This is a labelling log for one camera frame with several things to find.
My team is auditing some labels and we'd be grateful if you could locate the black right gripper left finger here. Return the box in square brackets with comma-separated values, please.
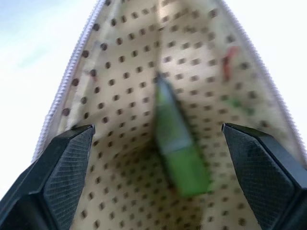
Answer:
[0, 124, 96, 230]

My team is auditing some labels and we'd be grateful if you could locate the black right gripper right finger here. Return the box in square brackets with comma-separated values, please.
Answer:
[222, 122, 307, 230]

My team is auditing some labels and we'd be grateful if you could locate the polka dot zipper pouch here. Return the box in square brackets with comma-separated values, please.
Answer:
[33, 0, 307, 230]

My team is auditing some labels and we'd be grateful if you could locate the green marker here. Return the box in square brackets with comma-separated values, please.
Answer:
[154, 71, 214, 197]

